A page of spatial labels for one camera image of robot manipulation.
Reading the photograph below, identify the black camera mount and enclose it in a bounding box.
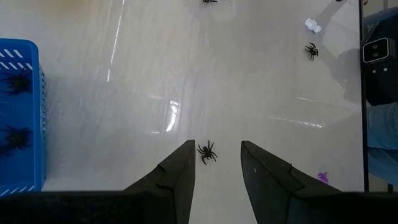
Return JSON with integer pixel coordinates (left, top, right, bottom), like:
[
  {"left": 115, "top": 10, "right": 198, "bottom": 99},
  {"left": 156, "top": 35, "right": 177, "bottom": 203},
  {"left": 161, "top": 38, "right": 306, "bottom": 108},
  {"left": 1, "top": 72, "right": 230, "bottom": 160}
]
[{"left": 362, "top": 18, "right": 398, "bottom": 106}]

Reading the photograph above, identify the purple translucent witch hat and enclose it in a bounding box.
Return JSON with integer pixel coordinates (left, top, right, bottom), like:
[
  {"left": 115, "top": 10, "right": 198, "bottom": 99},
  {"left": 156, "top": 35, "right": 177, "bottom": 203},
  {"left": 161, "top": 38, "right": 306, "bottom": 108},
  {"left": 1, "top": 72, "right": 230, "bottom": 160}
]
[{"left": 317, "top": 171, "right": 330, "bottom": 185}]

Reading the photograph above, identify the blue plastic basket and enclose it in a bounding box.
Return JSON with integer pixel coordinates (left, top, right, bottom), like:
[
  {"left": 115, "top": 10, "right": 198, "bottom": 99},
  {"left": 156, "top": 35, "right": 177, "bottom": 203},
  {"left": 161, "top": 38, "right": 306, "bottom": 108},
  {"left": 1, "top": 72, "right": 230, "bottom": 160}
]
[{"left": 0, "top": 37, "right": 47, "bottom": 197}]

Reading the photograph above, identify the grey table-level camera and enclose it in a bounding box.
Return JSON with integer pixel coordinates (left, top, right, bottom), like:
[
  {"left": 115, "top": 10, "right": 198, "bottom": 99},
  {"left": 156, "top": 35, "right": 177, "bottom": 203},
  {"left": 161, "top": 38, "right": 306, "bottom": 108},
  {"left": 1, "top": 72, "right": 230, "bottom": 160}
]
[{"left": 362, "top": 37, "right": 389, "bottom": 64}]

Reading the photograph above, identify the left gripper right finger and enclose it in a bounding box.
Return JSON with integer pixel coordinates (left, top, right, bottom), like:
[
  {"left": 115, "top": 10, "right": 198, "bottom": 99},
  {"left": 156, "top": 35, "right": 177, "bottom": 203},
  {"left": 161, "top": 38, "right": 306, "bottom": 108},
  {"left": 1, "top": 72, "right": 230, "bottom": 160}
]
[{"left": 241, "top": 140, "right": 398, "bottom": 224}]

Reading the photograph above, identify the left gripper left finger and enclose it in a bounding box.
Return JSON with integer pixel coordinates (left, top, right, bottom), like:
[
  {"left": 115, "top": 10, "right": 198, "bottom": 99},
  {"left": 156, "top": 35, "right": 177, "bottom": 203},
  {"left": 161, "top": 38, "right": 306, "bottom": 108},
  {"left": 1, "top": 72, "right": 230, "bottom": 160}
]
[{"left": 0, "top": 139, "right": 196, "bottom": 224}]

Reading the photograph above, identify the white plastic skeleton hand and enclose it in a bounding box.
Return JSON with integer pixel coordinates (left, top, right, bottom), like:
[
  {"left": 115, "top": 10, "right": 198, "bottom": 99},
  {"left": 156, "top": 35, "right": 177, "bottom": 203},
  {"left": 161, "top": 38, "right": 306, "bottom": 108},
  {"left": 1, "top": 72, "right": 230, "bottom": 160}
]
[{"left": 303, "top": 17, "right": 323, "bottom": 34}]

